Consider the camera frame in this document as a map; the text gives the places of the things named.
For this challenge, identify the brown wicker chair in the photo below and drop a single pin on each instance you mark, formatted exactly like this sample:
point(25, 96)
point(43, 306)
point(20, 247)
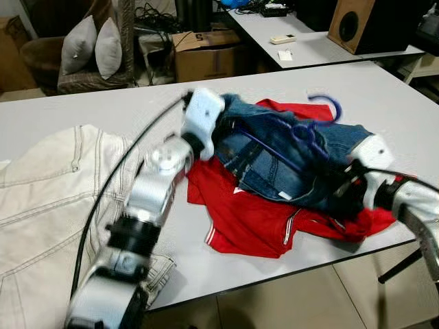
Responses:
point(96, 83)

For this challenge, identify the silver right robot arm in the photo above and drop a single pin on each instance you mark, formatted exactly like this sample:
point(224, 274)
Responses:
point(415, 205)

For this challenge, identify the brown cardboard box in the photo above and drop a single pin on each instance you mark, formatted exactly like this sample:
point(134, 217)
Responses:
point(206, 62)

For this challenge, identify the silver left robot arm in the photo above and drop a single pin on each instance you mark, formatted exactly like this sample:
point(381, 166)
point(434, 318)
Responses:
point(147, 199)

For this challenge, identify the small white card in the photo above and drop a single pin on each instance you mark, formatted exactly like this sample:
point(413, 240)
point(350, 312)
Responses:
point(285, 55)

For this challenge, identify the blue plastic item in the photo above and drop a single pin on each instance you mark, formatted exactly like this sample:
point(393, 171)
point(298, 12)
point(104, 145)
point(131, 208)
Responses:
point(236, 3)

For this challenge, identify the grey pillow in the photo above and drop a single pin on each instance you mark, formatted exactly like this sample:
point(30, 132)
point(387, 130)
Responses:
point(79, 44)
point(108, 48)

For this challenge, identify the white remote control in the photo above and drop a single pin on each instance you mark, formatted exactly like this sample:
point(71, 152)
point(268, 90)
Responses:
point(282, 39)

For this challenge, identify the white drawer desk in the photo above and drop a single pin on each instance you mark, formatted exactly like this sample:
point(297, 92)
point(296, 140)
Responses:
point(425, 65)

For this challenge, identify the blue denim jacket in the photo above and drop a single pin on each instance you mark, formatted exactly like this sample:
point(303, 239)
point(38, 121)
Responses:
point(274, 161)

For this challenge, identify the red printed t-shirt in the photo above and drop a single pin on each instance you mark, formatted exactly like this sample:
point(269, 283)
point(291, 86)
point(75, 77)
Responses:
point(254, 226)

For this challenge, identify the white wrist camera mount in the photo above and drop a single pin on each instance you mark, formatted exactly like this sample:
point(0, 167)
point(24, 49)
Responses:
point(204, 113)
point(374, 154)

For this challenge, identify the purple plastic hanger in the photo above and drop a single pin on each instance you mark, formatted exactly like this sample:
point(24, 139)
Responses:
point(305, 133)

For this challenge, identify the wooden black speaker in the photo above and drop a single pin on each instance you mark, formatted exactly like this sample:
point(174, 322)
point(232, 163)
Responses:
point(350, 27)

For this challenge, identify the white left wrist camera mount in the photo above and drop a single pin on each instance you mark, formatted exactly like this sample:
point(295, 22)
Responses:
point(204, 113)

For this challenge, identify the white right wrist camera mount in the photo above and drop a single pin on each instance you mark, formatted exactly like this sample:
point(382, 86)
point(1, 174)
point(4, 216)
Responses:
point(374, 154)

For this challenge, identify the cream white jeans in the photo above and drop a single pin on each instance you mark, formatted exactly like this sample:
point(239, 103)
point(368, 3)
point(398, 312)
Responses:
point(48, 205)

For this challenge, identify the black metal table leg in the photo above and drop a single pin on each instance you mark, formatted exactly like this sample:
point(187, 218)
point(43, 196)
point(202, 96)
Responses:
point(401, 267)

